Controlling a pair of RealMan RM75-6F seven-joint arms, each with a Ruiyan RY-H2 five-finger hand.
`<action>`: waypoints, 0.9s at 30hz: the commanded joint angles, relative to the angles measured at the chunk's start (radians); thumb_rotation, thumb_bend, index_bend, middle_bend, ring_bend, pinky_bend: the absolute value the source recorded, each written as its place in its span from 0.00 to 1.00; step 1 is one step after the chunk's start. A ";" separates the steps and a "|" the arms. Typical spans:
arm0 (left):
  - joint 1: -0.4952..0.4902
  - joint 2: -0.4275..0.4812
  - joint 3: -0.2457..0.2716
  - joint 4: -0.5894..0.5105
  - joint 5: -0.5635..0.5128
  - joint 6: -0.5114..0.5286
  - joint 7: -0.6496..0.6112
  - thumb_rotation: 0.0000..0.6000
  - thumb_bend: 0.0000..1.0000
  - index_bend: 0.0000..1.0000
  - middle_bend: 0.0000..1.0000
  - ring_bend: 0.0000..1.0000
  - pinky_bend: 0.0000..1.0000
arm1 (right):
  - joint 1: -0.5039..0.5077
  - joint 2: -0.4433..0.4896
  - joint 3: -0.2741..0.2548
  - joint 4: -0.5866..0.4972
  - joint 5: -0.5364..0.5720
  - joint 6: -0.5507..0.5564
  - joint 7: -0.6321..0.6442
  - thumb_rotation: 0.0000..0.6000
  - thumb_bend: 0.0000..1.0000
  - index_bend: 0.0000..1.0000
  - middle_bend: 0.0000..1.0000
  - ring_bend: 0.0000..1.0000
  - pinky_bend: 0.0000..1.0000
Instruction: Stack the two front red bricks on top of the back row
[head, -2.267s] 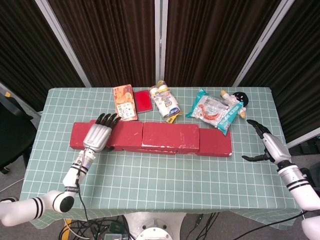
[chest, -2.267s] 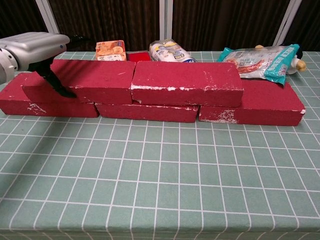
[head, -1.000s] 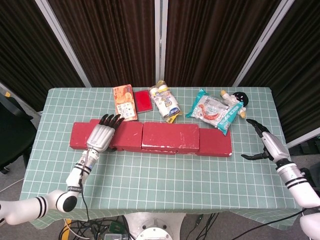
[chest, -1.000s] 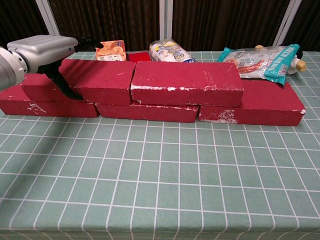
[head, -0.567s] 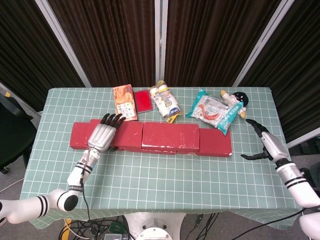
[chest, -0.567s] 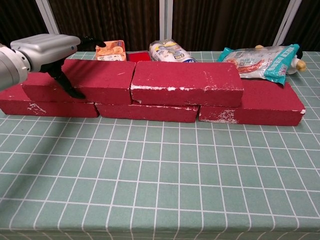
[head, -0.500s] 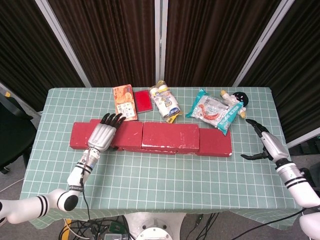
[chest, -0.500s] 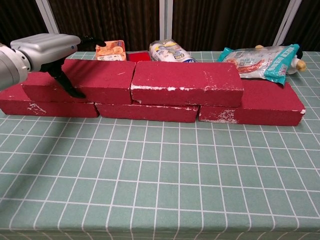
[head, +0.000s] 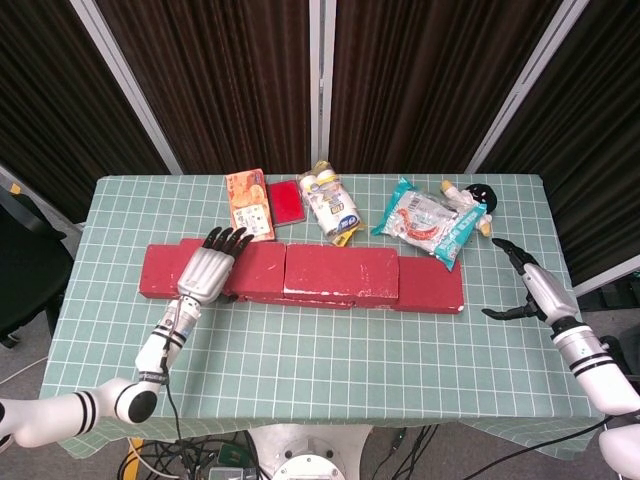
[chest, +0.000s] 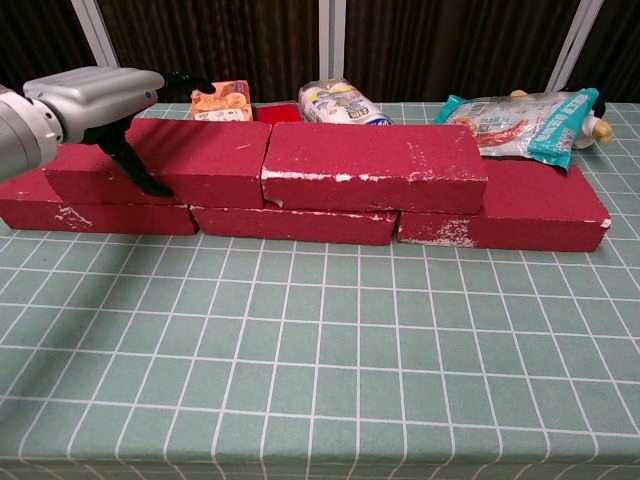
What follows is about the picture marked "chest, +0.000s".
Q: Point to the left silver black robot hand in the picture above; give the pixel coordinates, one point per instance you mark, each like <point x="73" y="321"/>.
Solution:
<point x="95" y="92"/>

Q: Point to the red foam brick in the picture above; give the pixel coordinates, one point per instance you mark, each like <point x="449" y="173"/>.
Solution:
<point x="110" y="220"/>
<point x="300" y="227"/>
<point x="540" y="200"/>
<point x="370" y="155"/>
<point x="210" y="155"/>

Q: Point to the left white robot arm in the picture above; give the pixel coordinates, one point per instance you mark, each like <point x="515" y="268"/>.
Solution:
<point x="20" y="135"/>

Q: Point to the orange cracker box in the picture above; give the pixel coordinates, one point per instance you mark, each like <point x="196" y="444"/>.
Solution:
<point x="227" y="102"/>

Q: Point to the red stamp pad case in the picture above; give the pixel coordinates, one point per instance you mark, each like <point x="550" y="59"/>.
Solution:
<point x="277" y="114"/>

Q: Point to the white yellow snack bag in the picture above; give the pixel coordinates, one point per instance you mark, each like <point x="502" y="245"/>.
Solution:
<point x="340" y="105"/>

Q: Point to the green checked tablecloth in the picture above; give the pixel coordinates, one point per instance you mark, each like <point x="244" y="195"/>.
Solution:
<point x="250" y="360"/>

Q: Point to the teal snack bag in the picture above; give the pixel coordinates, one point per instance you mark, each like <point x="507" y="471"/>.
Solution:
<point x="520" y="127"/>

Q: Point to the black haired plush doll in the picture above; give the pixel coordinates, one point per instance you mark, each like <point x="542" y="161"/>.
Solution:
<point x="597" y="127"/>

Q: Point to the dark partition screen grey frame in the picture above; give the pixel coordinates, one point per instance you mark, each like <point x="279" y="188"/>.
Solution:
<point x="620" y="40"/>
<point x="40" y="30"/>
<point x="225" y="40"/>
<point x="450" y="40"/>

